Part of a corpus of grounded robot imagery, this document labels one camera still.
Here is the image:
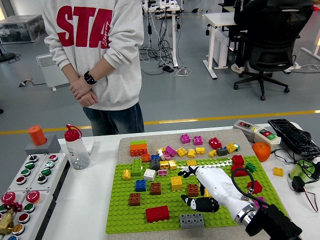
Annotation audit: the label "grey four-button control box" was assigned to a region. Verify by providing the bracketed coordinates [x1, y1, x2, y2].
[29, 152, 70, 201]
[6, 152, 48, 193]

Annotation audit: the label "clear bottle with red cap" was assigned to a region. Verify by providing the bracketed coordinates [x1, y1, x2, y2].
[64, 124, 91, 171]

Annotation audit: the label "red four-stud brick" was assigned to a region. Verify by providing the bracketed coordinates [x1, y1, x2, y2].
[231, 154, 245, 166]
[247, 180, 263, 195]

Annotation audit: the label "white four-stud brick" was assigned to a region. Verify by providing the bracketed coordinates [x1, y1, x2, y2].
[143, 168, 157, 182]

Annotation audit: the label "orange fruit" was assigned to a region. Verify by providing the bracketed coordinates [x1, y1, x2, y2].
[251, 141, 272, 163]

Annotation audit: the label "white wall switch plate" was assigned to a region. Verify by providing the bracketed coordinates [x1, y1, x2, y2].
[83, 138, 96, 155]

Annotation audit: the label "white desk leg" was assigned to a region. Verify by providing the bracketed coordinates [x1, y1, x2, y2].
[301, 24, 320, 62]

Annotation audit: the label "black round floor base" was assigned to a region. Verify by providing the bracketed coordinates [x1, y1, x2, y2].
[0, 46, 16, 63]

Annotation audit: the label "grey red-black switch box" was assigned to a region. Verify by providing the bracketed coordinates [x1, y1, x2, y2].
[232, 119, 258, 137]

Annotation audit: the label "grey emergency stop box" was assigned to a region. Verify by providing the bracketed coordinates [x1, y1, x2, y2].
[6, 190, 57, 240]
[0, 191, 27, 240]

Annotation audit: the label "white desk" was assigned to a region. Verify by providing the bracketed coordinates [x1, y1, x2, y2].
[141, 0, 181, 68]
[202, 12, 251, 80]

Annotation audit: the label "black cord with plug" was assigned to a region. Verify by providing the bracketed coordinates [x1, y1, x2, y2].
[271, 147, 320, 181]

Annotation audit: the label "black plastic tray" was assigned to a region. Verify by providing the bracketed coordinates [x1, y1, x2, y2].
[267, 118, 320, 157]

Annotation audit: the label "black wristwatch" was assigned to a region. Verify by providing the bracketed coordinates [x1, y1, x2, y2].
[83, 70, 98, 85]

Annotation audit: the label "person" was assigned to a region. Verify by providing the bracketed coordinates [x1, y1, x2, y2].
[41, 0, 145, 137]
[223, 0, 313, 74]

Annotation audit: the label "white cabinet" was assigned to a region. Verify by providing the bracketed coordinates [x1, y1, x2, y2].
[212, 29, 230, 70]

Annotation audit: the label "grey floor socket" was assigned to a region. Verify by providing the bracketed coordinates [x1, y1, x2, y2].
[18, 77, 34, 88]

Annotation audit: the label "tall yellow brick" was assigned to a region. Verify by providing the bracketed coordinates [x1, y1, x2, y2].
[170, 176, 183, 191]

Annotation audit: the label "brown four-stud brick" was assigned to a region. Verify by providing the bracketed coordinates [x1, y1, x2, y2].
[128, 192, 142, 206]
[187, 183, 200, 197]
[150, 181, 162, 195]

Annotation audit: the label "black office chair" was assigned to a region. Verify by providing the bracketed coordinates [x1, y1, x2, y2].
[233, 6, 314, 101]

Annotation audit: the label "beige red-green switch box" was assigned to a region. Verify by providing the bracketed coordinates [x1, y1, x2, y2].
[252, 126, 282, 146]

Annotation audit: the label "red brick with white marks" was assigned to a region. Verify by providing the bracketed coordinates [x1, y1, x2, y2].
[208, 137, 223, 150]

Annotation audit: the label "green studded baseplate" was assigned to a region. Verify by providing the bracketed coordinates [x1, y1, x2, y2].
[105, 154, 290, 235]

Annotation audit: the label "brass valve with red handle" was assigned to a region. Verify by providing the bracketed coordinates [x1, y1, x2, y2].
[0, 201, 23, 236]

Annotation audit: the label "white panel heater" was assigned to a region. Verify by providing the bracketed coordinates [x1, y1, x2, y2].
[36, 53, 71, 92]

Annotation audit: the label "person's left hand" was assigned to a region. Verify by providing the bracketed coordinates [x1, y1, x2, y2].
[68, 76, 94, 101]

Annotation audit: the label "small dark green brick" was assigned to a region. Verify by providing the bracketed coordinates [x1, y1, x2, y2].
[244, 161, 258, 173]

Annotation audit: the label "grey eight-stud brick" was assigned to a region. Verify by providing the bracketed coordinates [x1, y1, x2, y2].
[179, 213, 205, 230]

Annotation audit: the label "tall green brick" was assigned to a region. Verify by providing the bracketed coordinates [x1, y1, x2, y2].
[131, 158, 143, 177]

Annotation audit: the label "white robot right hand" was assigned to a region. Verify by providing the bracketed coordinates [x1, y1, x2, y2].
[177, 165, 256, 223]

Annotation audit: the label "black adapter with thin wires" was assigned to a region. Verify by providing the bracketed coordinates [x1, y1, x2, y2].
[287, 174, 320, 213]

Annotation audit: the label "orange cylinder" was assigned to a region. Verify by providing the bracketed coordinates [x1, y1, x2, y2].
[27, 125, 48, 147]

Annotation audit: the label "dark grey sloped brick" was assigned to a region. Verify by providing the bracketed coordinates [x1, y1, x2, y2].
[149, 157, 161, 171]

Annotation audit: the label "person's right hand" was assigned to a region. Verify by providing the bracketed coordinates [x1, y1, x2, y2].
[78, 90, 99, 108]

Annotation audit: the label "orange eight-stud brick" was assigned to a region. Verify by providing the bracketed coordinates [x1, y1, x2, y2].
[129, 144, 148, 158]

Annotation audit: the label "magenta sloped brick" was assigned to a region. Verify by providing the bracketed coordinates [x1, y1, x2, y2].
[164, 145, 177, 157]

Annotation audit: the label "large red brick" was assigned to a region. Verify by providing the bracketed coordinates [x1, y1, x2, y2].
[145, 205, 171, 224]

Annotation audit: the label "grey-brown table mat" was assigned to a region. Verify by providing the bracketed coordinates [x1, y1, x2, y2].
[117, 129, 303, 240]

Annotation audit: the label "hanging black cables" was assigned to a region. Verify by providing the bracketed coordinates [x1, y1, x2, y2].
[139, 7, 181, 76]

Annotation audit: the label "red sloped brick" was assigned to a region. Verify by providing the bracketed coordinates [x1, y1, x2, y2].
[231, 164, 248, 177]

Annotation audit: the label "grey block holder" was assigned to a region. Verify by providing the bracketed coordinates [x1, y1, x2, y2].
[24, 133, 62, 156]

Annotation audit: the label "translucent green tape roll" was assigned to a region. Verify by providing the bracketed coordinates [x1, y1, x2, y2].
[288, 159, 317, 185]

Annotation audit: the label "grey metal case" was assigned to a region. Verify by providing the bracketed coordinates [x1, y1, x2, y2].
[0, 14, 48, 45]

